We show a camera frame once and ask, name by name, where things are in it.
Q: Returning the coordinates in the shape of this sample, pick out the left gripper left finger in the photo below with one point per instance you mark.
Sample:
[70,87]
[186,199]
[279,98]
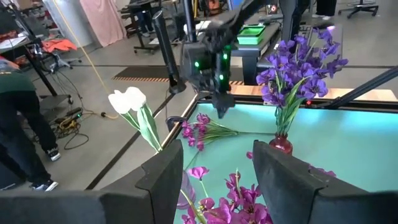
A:
[149,193]

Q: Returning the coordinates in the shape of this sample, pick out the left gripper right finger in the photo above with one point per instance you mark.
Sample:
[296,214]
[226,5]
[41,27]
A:
[295,193]

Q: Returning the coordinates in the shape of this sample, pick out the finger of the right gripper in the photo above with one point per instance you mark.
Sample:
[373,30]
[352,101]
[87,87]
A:
[218,101]
[228,101]

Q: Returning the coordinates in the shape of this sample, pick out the magenta artificial flower spray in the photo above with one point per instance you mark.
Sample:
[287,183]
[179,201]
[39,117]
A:
[248,199]
[217,214]
[202,130]

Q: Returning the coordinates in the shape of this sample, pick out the purple artificial flower spray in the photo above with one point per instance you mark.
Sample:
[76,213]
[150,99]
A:
[280,62]
[314,87]

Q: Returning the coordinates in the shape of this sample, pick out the white artificial tulip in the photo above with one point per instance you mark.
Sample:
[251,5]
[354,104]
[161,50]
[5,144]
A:
[119,102]
[136,98]

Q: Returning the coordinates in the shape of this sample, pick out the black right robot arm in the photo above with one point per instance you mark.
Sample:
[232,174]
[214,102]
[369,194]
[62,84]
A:
[236,18]

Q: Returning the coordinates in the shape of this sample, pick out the pink glass bottle vase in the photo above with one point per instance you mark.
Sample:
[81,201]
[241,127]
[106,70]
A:
[188,193]

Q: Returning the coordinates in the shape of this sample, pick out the red ribbed glass vase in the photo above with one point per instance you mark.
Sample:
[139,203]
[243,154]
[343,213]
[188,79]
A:
[280,145]

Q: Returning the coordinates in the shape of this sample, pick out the grey side desk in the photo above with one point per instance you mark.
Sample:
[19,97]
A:
[248,49]

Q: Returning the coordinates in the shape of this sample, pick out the black table clamp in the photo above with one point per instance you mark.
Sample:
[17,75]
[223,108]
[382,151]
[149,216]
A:
[174,119]

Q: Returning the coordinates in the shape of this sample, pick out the green plastic bin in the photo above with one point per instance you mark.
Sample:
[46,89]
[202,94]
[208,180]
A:
[248,40]

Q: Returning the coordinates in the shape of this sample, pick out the teal table mat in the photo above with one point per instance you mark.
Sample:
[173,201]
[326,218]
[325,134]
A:
[342,149]

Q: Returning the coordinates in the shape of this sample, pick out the black striped-edge floor mat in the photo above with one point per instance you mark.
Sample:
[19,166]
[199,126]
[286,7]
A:
[146,73]

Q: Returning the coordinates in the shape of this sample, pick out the power strip with plugs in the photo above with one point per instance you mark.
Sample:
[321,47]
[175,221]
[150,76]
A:
[68,119]

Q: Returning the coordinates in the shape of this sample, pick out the black diagonal support strut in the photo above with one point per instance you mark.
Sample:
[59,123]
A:
[367,85]

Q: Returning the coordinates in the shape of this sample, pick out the pink cloth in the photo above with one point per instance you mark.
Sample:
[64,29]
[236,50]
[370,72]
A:
[102,21]

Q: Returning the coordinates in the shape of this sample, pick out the person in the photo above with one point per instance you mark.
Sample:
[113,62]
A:
[325,6]
[18,124]

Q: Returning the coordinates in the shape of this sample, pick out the office chair base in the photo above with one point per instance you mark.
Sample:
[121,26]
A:
[360,7]

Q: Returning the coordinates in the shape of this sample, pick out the white round pillar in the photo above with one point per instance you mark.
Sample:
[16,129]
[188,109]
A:
[68,18]

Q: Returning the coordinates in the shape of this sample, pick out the orange cloth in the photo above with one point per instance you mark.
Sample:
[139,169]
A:
[59,45]

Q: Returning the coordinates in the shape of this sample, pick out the black metal table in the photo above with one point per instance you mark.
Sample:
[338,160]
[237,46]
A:
[40,70]

